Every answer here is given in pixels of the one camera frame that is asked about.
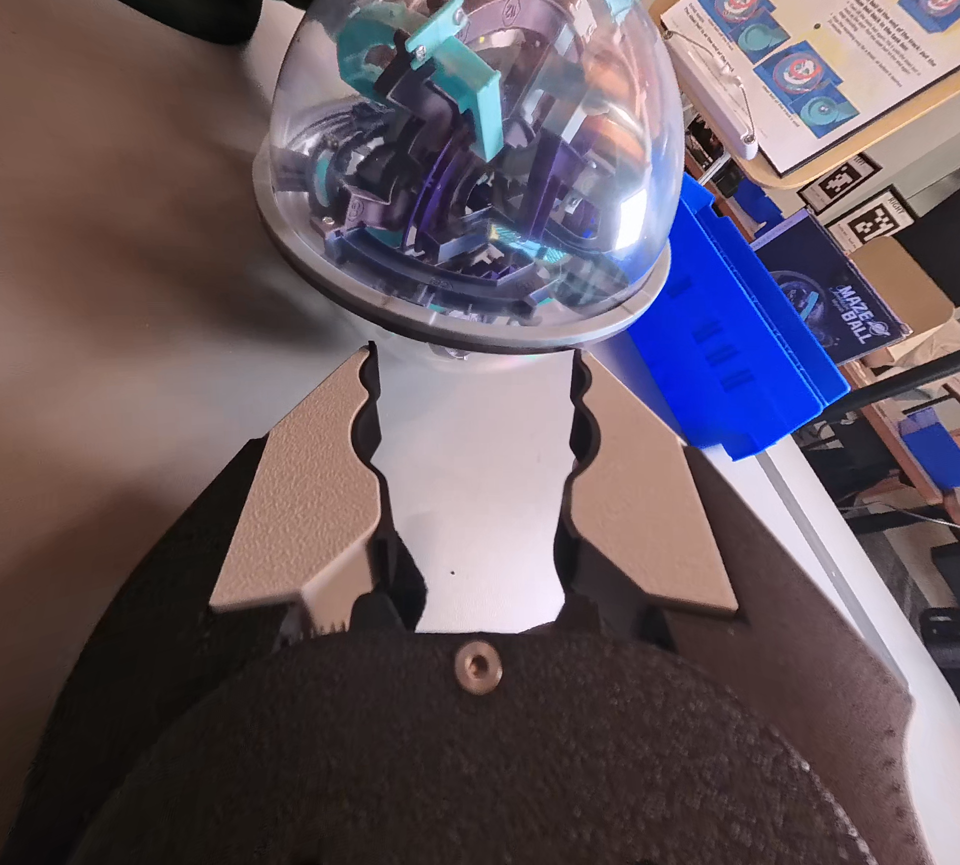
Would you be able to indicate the dark blue printed box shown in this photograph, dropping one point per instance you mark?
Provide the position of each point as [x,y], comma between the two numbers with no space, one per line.
[833,295]

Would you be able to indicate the blue plastic bin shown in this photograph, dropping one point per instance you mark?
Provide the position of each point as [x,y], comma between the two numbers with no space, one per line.
[735,340]

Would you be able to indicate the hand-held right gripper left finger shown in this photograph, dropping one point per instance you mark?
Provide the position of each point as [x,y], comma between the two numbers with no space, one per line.
[293,505]

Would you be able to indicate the instruction sheet on stand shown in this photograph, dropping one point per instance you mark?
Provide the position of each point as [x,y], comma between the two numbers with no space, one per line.
[840,168]

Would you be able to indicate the black white marker board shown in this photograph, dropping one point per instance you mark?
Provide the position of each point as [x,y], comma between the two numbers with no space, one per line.
[875,217]

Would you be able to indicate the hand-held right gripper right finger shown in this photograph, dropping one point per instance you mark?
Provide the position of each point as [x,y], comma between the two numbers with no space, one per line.
[653,505]

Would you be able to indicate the clear maze ball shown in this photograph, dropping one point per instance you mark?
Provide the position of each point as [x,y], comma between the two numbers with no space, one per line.
[465,130]

